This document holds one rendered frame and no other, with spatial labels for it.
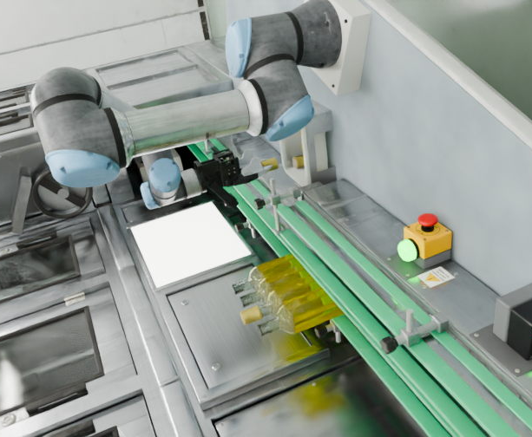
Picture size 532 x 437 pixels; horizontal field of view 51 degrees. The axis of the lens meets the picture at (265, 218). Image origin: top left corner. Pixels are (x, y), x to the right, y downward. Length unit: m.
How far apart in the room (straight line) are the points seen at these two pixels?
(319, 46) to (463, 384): 0.73
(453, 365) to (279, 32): 0.73
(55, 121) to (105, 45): 3.89
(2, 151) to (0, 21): 2.75
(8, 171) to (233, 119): 1.27
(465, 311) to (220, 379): 0.61
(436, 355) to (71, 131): 0.75
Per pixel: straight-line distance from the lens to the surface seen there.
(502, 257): 1.10
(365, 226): 1.32
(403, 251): 1.17
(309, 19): 1.25
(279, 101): 1.13
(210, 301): 1.61
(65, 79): 1.09
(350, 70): 1.30
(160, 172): 1.38
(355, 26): 1.24
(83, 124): 1.04
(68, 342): 1.72
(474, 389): 1.00
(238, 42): 1.18
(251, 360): 1.42
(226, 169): 1.51
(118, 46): 4.95
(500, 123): 1.00
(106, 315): 1.75
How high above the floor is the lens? 1.40
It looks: 16 degrees down
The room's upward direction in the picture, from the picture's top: 109 degrees counter-clockwise
